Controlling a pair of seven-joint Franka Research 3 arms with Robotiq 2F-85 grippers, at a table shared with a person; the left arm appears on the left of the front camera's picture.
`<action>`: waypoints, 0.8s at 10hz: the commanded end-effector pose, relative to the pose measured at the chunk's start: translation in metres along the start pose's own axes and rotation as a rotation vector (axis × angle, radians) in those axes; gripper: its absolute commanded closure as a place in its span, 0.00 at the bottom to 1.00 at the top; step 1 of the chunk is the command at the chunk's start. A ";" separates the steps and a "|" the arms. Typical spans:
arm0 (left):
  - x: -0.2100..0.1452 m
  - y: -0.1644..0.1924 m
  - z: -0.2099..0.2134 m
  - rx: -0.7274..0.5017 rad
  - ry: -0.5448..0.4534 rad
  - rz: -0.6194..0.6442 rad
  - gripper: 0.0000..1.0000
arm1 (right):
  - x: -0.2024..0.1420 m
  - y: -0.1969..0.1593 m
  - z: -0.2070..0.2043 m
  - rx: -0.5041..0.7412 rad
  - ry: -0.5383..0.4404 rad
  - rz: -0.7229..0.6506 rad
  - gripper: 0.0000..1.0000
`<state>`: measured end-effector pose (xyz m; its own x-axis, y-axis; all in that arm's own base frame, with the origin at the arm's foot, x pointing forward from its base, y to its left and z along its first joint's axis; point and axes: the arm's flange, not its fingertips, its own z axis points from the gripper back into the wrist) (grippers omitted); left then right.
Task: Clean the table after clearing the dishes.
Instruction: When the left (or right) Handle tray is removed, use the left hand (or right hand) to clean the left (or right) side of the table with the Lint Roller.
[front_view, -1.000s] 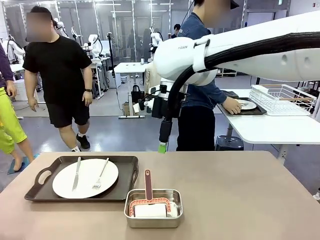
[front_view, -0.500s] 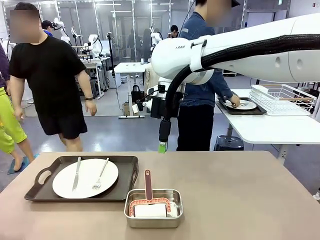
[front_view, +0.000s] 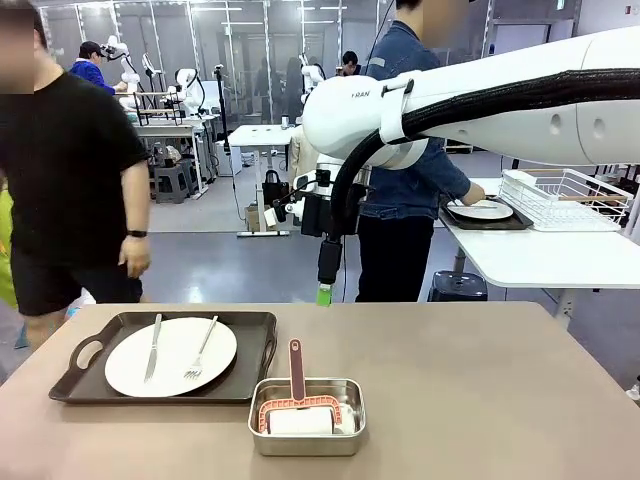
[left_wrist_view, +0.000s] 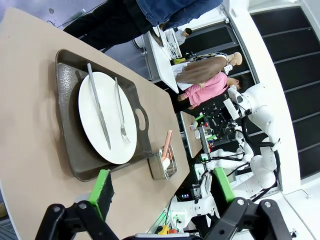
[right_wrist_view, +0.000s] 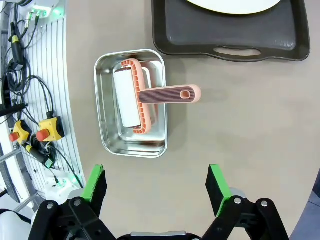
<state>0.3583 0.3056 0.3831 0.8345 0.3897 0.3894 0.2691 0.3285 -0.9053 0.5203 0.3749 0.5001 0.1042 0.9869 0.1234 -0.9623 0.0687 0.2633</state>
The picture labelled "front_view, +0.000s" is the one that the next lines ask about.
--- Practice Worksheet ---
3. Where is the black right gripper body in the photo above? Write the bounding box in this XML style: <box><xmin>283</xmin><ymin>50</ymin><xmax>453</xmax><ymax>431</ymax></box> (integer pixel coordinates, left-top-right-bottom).
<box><xmin>300</xmin><ymin>184</ymin><xmax>374</xmax><ymax>240</ymax></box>

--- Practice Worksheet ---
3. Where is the black T-shirt person left forearm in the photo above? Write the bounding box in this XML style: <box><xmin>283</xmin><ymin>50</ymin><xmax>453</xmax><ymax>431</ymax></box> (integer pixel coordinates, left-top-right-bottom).
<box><xmin>121</xmin><ymin>162</ymin><xmax>152</xmax><ymax>234</ymax></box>

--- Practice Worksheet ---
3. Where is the denim person right hand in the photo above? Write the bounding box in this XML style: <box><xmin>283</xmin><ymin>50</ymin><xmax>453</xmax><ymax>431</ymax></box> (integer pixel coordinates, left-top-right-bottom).
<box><xmin>461</xmin><ymin>183</ymin><xmax>487</xmax><ymax>207</ymax></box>

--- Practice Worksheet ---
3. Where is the black T-shirt person left hand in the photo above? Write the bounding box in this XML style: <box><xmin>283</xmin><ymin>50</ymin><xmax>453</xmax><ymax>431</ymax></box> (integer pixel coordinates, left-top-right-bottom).
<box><xmin>118</xmin><ymin>234</ymin><xmax>152</xmax><ymax>279</ymax></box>

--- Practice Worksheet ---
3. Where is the black bag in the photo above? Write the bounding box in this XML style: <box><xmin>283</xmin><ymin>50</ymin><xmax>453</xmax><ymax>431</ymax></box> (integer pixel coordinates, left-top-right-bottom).
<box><xmin>262</xmin><ymin>169</ymin><xmax>292</xmax><ymax>202</ymax></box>

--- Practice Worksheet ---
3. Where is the cardboard box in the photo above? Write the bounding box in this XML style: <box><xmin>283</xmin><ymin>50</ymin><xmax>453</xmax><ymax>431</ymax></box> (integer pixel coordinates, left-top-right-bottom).
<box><xmin>244</xmin><ymin>202</ymin><xmax>279</xmax><ymax>234</ymax></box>

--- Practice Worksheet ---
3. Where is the beige coat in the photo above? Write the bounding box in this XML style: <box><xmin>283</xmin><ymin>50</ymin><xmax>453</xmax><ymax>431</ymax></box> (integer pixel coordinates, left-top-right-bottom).
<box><xmin>288</xmin><ymin>127</ymin><xmax>321</xmax><ymax>189</ymax></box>

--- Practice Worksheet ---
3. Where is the person in denim jacket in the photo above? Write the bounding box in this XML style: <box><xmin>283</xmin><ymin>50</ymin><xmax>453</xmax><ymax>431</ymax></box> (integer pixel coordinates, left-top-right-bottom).
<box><xmin>356</xmin><ymin>0</ymin><xmax>487</xmax><ymax>304</ymax></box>

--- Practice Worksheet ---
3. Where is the white background desk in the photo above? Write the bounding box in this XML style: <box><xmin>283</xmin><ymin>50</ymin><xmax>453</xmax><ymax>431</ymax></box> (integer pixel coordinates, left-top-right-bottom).
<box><xmin>227</xmin><ymin>124</ymin><xmax>302</xmax><ymax>239</ymax></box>

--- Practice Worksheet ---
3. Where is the pink lint roller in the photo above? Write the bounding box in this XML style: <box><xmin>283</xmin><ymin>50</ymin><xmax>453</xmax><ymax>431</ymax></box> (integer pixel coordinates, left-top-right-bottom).
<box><xmin>258</xmin><ymin>338</ymin><xmax>355</xmax><ymax>436</ymax></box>

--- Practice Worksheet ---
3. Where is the dark brown serving tray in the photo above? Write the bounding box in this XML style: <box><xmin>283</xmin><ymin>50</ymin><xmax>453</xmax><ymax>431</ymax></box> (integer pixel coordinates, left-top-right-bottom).
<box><xmin>48</xmin><ymin>311</ymin><xmax>279</xmax><ymax>405</ymax></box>

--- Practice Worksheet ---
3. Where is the black tripod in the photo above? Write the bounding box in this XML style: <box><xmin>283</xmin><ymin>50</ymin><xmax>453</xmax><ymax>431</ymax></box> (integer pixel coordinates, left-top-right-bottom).
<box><xmin>211</xmin><ymin>64</ymin><xmax>234</xmax><ymax>154</ymax></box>

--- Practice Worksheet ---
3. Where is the gray plastic stool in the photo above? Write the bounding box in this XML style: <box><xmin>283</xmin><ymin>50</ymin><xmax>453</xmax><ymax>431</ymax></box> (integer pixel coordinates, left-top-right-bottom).
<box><xmin>153</xmin><ymin>163</ymin><xmax>190</xmax><ymax>205</ymax></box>

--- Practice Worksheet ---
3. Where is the silver fork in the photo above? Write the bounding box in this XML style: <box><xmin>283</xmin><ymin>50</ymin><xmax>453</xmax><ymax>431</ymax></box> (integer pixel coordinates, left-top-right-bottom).
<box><xmin>183</xmin><ymin>315</ymin><xmax>220</xmax><ymax>380</ymax></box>

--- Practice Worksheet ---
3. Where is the background person in black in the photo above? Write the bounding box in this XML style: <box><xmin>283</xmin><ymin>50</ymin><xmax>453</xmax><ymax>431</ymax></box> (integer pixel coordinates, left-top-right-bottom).
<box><xmin>340</xmin><ymin>49</ymin><xmax>363</xmax><ymax>78</ymax></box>

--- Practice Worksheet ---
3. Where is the white plate on side table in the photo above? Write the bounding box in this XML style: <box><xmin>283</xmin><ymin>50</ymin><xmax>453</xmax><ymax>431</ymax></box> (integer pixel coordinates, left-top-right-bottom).
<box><xmin>446</xmin><ymin>199</ymin><xmax>515</xmax><ymax>222</ymax></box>

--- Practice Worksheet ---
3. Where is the white background workbench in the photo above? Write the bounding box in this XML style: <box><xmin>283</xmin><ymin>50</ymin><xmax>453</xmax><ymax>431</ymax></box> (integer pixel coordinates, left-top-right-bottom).
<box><xmin>133</xmin><ymin>113</ymin><xmax>214</xmax><ymax>197</ymax></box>

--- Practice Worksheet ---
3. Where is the white round plate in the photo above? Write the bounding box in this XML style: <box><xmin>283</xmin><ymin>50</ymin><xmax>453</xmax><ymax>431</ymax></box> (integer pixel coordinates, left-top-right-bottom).
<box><xmin>104</xmin><ymin>317</ymin><xmax>238</xmax><ymax>398</ymax></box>

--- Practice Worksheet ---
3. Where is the steel rectangular container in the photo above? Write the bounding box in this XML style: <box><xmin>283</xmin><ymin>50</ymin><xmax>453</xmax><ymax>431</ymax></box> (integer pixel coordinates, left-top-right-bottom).
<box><xmin>248</xmin><ymin>377</ymin><xmax>367</xmax><ymax>457</ymax></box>

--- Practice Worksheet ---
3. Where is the dark tray on side table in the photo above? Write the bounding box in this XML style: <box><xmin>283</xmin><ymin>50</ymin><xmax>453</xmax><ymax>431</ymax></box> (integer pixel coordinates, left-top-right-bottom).
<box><xmin>439</xmin><ymin>196</ymin><xmax>535</xmax><ymax>231</ymax></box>

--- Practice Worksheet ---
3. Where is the silver table knife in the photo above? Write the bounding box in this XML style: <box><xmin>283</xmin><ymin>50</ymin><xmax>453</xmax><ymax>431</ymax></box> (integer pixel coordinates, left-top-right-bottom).
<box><xmin>143</xmin><ymin>313</ymin><xmax>163</xmax><ymax>384</ymax></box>

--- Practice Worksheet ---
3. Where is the white side table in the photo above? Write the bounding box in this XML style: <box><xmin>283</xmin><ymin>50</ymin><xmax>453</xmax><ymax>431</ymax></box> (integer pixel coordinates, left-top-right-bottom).
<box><xmin>438</xmin><ymin>177</ymin><xmax>640</xmax><ymax>321</ymax></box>

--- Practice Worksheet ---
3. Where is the person in black T-shirt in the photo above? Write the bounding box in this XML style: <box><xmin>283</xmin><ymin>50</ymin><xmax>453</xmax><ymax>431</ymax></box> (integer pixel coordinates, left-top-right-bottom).
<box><xmin>0</xmin><ymin>0</ymin><xmax>152</xmax><ymax>351</ymax></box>

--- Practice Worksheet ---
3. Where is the person in blue with cap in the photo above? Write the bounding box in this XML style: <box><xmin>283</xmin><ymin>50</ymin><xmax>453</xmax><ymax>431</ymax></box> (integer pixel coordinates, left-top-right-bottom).
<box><xmin>69</xmin><ymin>41</ymin><xmax>127</xmax><ymax>97</ymax></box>

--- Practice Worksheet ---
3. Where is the person in green shirt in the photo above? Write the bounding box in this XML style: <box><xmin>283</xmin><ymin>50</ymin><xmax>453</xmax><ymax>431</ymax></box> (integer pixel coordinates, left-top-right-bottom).
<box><xmin>0</xmin><ymin>189</ymin><xmax>19</xmax><ymax>309</ymax></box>

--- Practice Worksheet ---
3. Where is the white cable strap clamp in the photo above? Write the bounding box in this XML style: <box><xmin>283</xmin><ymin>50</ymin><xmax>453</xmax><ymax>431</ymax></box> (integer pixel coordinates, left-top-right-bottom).
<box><xmin>378</xmin><ymin>77</ymin><xmax>417</xmax><ymax>147</ymax></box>

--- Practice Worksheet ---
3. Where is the white wire dish rack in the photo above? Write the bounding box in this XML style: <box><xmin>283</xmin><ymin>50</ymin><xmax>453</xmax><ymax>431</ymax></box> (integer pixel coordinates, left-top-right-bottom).
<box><xmin>501</xmin><ymin>168</ymin><xmax>634</xmax><ymax>233</ymax></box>

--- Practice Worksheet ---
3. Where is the black braided cable sleeve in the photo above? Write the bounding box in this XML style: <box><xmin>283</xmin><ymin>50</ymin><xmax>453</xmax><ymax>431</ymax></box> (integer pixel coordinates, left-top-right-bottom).
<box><xmin>329</xmin><ymin>69</ymin><xmax>640</xmax><ymax>236</ymax></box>

